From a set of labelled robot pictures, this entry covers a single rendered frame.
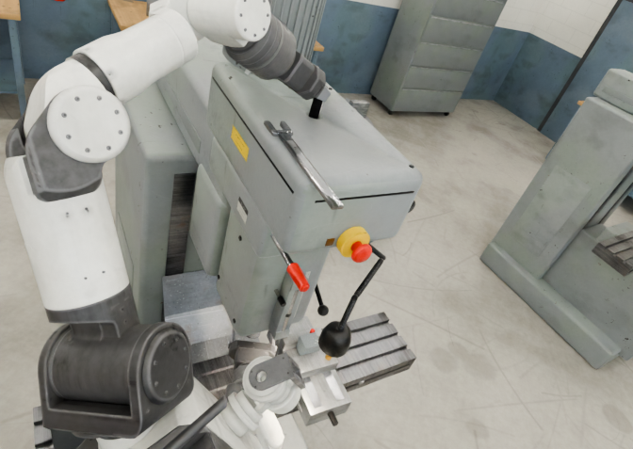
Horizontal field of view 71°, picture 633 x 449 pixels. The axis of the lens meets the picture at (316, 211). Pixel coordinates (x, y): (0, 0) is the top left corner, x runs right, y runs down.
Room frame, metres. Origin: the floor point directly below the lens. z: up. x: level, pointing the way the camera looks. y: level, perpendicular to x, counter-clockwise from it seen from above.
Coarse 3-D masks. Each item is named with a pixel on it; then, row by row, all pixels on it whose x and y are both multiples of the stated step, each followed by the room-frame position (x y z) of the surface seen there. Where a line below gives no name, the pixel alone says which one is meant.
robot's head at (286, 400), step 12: (288, 384) 0.40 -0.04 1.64; (240, 396) 0.37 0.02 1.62; (276, 396) 0.36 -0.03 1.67; (288, 396) 0.39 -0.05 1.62; (240, 408) 0.35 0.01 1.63; (252, 408) 0.36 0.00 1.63; (264, 408) 0.37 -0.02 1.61; (276, 408) 0.38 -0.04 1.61; (288, 408) 0.39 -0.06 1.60; (252, 420) 0.35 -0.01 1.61
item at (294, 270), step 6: (276, 240) 0.64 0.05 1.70; (276, 246) 0.63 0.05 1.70; (282, 252) 0.61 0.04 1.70; (288, 258) 0.60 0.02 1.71; (288, 264) 0.59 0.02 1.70; (294, 264) 0.58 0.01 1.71; (288, 270) 0.57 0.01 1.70; (294, 270) 0.57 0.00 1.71; (300, 270) 0.58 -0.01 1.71; (294, 276) 0.56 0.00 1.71; (300, 276) 0.56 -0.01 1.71; (300, 282) 0.55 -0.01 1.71; (306, 282) 0.55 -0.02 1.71; (300, 288) 0.54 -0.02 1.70; (306, 288) 0.55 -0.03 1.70
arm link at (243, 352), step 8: (232, 344) 0.71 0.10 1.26; (240, 344) 0.71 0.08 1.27; (248, 344) 0.72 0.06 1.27; (256, 344) 0.73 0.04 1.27; (264, 344) 0.74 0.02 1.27; (232, 352) 0.70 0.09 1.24; (240, 352) 0.69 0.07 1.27; (248, 352) 0.70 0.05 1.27; (256, 352) 0.71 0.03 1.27; (264, 352) 0.72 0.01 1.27; (272, 352) 0.73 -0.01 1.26; (240, 360) 0.67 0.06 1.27; (248, 360) 0.68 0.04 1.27; (240, 368) 0.64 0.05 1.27; (240, 376) 0.62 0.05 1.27
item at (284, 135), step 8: (272, 128) 0.69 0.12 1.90; (288, 128) 0.71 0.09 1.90; (280, 136) 0.67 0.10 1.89; (288, 136) 0.68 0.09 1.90; (288, 144) 0.65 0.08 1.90; (296, 144) 0.66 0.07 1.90; (296, 152) 0.63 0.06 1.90; (296, 160) 0.62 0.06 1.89; (304, 160) 0.62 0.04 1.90; (304, 168) 0.60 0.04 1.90; (312, 168) 0.60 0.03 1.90; (312, 176) 0.58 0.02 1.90; (320, 176) 0.59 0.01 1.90; (320, 184) 0.56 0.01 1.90; (320, 192) 0.55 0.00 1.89; (328, 192) 0.55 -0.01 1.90; (328, 200) 0.53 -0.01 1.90; (336, 200) 0.54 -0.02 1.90; (336, 208) 0.53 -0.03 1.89
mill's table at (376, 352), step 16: (352, 320) 1.23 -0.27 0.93; (368, 320) 1.26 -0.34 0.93; (384, 320) 1.29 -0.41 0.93; (352, 336) 1.16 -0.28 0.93; (368, 336) 1.18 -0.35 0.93; (384, 336) 1.21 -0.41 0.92; (400, 336) 1.23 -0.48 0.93; (352, 352) 1.08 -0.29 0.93; (368, 352) 1.11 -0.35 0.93; (384, 352) 1.13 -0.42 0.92; (400, 352) 1.16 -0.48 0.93; (208, 368) 0.84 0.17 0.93; (224, 368) 0.86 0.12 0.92; (336, 368) 1.00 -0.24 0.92; (352, 368) 1.02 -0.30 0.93; (368, 368) 1.04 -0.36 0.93; (384, 368) 1.06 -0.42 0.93; (400, 368) 1.12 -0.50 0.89; (208, 384) 0.78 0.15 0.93; (224, 384) 0.80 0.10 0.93; (352, 384) 0.97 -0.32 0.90; (48, 432) 0.51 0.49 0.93; (48, 448) 0.48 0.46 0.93
